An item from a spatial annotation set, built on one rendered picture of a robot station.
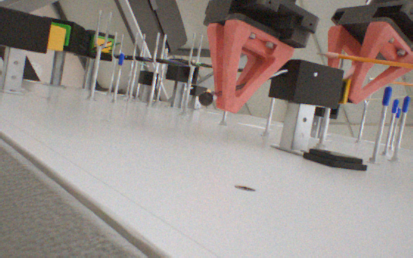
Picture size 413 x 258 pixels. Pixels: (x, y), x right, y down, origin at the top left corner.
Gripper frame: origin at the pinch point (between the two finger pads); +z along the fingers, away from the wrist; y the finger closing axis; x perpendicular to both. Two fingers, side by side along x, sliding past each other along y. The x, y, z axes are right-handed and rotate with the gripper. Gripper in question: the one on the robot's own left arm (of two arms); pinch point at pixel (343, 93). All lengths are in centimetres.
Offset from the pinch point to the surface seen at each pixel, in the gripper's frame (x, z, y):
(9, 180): 27.0, 20.3, -19.3
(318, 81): 5.1, 1.9, -2.0
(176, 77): -2, -1, 51
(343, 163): 2.8, 8.4, -7.9
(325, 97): 3.3, 2.6, -2.0
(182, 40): -18, -23, 107
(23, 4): 28, 1, 89
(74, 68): -105, -48, 765
